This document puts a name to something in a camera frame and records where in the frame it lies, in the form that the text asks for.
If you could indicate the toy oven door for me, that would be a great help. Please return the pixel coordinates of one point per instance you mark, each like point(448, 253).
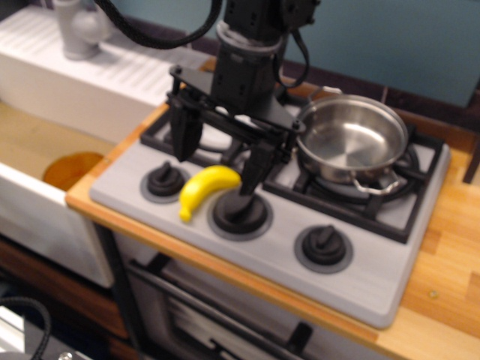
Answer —
point(225, 315)

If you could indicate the grey toy stove top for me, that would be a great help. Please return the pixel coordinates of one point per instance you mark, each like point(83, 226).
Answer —
point(370, 289)

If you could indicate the black middle stove knob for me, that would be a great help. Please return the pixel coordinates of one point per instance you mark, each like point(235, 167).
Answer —
point(240, 218)

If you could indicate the white toy sink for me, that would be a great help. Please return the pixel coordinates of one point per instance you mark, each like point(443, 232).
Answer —
point(52, 106)

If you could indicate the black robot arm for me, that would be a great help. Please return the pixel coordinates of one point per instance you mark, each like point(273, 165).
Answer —
point(247, 22)

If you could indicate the black right burner grate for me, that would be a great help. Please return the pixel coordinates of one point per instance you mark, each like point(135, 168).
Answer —
point(391, 215)

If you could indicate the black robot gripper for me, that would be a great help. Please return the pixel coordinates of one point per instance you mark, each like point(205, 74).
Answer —
point(238, 98)

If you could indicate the black burner grate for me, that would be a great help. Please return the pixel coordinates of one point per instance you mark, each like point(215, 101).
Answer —
point(391, 215)
point(215, 147)

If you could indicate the grey toy faucet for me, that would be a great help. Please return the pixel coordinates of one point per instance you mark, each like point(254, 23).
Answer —
point(82, 30)

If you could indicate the orange plastic bowl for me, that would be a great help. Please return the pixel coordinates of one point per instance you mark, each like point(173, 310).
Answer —
point(66, 171)

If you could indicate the black stove knob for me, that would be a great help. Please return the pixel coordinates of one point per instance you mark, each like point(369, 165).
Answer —
point(163, 184)
point(323, 249)
point(240, 218)

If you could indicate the black right stove knob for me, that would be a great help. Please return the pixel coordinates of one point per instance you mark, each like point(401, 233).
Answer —
point(323, 249)

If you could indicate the black left stove knob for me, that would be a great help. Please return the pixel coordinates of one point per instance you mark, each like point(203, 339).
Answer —
point(163, 184)

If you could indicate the black left burner grate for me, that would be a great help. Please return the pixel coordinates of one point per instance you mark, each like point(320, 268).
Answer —
point(215, 147)

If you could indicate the stainless steel pot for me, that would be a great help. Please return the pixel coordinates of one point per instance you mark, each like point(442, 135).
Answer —
point(352, 140)

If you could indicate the yellow toy banana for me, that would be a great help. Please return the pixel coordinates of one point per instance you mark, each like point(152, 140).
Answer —
point(204, 183)

